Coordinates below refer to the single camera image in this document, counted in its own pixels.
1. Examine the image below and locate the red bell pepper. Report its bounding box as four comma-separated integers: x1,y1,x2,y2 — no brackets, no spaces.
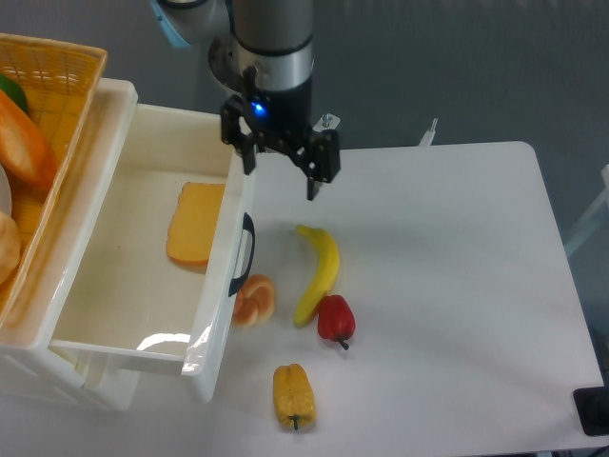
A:
318,294,357,350

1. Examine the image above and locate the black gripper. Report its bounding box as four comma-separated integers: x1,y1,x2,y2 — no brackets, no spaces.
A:
221,67,341,201

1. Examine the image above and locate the black device at table edge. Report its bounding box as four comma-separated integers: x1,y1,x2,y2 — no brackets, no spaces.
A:
573,387,608,436

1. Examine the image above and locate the white frame at right edge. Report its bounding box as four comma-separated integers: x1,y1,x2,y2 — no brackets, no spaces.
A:
564,165,608,257

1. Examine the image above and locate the white upper drawer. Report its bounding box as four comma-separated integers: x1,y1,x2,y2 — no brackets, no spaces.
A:
51,105,254,403

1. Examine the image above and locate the orange bread slice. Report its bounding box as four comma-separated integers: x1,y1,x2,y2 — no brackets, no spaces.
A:
166,182,226,266

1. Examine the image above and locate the yellow bell pepper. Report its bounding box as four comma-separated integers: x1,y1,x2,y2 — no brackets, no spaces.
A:
273,364,317,430

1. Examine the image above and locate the knotted bread roll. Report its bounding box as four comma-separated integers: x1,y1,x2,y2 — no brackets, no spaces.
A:
231,274,276,328

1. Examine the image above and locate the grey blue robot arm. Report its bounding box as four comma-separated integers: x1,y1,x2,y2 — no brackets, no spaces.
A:
150,1,341,200

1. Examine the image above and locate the green vegetable in basket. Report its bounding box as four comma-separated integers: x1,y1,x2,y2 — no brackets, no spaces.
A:
0,73,29,114

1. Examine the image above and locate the yellow banana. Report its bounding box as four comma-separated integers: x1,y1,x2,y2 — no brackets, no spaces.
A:
293,225,341,328

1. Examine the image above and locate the round bread bun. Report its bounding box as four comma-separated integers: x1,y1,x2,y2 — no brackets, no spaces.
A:
0,212,21,283

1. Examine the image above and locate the dark blue drawer handle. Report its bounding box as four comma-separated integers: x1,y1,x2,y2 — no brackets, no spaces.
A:
228,212,256,297

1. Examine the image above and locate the orange baguette loaf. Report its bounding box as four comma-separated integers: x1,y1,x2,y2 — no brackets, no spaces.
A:
1,91,59,190

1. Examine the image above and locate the white drawer cabinet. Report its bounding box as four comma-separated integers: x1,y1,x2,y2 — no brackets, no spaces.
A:
1,78,139,410

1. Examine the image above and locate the white table bracket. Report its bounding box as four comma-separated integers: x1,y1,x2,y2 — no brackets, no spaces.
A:
419,117,438,147

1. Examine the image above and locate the orange wicker basket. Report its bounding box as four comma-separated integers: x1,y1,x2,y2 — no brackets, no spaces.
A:
1,33,107,320

